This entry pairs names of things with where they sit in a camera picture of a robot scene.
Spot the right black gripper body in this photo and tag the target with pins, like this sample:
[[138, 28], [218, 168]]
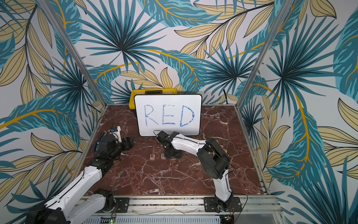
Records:
[[170, 146]]

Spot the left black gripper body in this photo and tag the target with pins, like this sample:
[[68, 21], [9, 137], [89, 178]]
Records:
[[125, 145]]

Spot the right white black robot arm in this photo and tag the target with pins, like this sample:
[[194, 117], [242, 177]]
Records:
[[214, 160]]

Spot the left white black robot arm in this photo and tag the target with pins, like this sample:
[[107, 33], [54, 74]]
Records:
[[63, 208]]

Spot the white dry-erase board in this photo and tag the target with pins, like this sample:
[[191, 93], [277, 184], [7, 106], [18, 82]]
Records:
[[168, 113]]

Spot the yellow tool case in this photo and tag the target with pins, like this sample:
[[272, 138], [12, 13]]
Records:
[[149, 92]]

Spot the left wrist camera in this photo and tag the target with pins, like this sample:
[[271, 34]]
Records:
[[115, 131]]

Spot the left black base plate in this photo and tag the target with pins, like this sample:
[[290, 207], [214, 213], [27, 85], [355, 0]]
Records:
[[115, 205]]

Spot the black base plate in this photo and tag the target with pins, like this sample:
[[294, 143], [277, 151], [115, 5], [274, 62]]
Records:
[[213, 204], [115, 205]]

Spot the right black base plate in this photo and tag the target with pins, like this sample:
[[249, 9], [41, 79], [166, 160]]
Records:
[[213, 204]]

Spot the aluminium front rail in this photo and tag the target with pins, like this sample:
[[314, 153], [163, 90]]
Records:
[[195, 205]]

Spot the left aluminium frame post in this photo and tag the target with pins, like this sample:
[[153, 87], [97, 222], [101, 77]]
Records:
[[55, 21]]

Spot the aluminium frame post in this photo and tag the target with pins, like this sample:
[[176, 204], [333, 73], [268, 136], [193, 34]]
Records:
[[55, 21], [268, 42]]

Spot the right aluminium frame post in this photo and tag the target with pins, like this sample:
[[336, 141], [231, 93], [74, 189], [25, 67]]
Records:
[[268, 42]]

